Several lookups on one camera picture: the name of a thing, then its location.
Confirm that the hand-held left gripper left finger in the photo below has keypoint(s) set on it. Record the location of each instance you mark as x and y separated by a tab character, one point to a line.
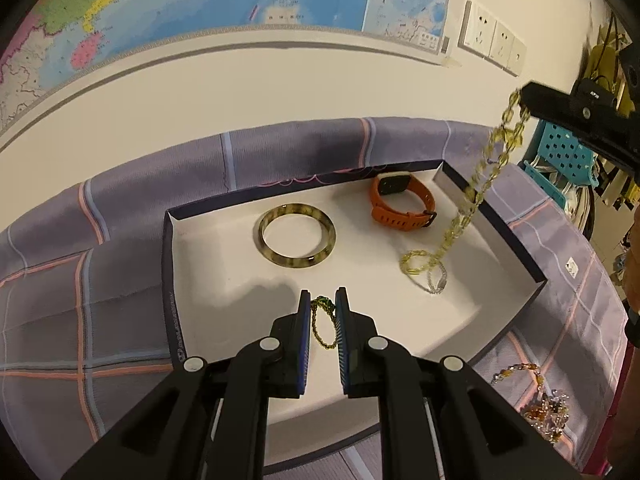
303	332

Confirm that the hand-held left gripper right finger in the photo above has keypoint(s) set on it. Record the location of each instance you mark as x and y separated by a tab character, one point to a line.
341	332

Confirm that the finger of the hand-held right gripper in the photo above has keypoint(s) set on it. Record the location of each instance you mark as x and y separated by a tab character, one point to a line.
555	107

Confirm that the dark blue jewelry box tray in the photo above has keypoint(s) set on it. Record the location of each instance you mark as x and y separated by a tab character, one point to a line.
225	260

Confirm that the yellow cloth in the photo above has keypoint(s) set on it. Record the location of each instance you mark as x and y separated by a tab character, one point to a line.
607	67

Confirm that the teal perforated basket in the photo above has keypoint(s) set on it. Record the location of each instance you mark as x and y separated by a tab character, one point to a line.
560	150

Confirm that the mottled green bangle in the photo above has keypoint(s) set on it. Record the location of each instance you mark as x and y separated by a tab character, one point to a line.
297	208

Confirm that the orange wrist watch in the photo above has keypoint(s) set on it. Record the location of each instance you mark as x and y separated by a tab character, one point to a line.
395	220

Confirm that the purple plaid bed sheet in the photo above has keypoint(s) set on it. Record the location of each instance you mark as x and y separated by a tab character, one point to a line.
50	310

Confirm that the person's clothing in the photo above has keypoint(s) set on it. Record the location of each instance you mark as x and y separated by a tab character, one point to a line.
627	410

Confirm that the white wall socket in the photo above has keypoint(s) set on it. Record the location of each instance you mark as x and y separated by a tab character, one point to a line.
501	42
517	56
477	25

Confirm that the colourful wall map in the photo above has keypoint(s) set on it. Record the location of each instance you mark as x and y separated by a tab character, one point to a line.
200	0

